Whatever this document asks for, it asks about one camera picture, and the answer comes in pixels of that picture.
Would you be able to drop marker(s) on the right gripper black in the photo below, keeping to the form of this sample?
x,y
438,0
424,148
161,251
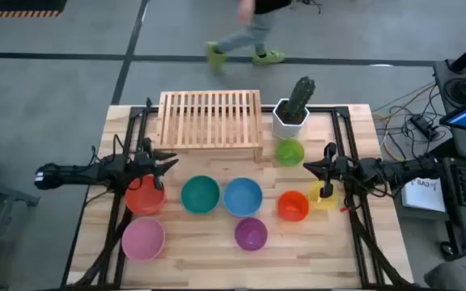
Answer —
x,y
340,169

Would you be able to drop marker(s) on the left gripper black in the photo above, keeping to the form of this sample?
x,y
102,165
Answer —
x,y
142,165

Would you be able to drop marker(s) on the small yellow bowl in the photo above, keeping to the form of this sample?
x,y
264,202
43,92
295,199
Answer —
x,y
315,203

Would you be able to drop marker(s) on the small orange bowl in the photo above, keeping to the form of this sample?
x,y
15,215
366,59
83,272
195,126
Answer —
x,y
293,206

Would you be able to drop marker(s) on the large teal bowl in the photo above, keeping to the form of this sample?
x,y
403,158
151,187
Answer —
x,y
200,195

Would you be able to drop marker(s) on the dark green bowl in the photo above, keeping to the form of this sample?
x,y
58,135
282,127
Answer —
x,y
243,197

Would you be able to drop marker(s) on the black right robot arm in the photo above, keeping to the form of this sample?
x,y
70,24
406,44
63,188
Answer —
x,y
403,169

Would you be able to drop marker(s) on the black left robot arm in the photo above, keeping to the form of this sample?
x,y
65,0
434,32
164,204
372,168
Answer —
x,y
75,174

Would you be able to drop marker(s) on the slatted wooden shelf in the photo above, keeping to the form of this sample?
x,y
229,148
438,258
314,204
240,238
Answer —
x,y
208,121

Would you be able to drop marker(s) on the small lime green bowl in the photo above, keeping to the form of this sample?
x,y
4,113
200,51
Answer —
x,y
289,153

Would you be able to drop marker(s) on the large orange-red bowl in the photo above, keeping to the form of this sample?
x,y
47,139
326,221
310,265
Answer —
x,y
144,201

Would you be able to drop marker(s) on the small red tag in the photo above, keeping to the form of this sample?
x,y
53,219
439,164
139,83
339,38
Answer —
x,y
345,209

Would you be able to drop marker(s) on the green cactus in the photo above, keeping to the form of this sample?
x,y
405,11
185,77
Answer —
x,y
302,95

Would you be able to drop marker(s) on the large pink bowl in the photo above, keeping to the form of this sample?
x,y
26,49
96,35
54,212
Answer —
x,y
143,239

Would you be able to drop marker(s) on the small purple bowl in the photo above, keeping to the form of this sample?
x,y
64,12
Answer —
x,y
251,234

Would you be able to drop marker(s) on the white printed box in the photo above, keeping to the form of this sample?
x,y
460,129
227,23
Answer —
x,y
423,196

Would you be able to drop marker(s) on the black power adapter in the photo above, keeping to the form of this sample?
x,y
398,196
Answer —
x,y
422,124

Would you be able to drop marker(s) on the person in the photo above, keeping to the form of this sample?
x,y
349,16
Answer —
x,y
253,32

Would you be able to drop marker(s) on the black side desk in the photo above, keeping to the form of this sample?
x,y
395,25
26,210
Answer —
x,y
465,226

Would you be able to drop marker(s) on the grey chair seat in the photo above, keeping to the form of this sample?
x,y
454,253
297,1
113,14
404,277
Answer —
x,y
459,279

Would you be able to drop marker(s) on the yellow-black hazard tape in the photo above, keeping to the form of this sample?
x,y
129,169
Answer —
x,y
14,14

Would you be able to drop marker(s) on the black floor mat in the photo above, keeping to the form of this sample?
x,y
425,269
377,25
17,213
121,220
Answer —
x,y
18,5

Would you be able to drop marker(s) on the black aluminium table frame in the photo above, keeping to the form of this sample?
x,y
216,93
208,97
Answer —
x,y
136,110

